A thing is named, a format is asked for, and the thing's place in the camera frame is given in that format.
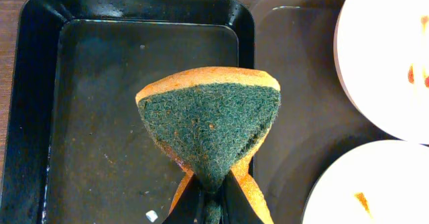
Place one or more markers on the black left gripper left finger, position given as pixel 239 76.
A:
pixel 189 208

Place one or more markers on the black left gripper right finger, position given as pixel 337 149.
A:
pixel 235 206

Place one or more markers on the brown serving tray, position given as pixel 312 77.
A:
pixel 316 122

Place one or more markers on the white plate with ketchup streak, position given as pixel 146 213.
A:
pixel 381 57

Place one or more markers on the black water tray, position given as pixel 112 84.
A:
pixel 76 148

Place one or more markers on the green and orange sponge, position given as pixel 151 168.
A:
pixel 211 121

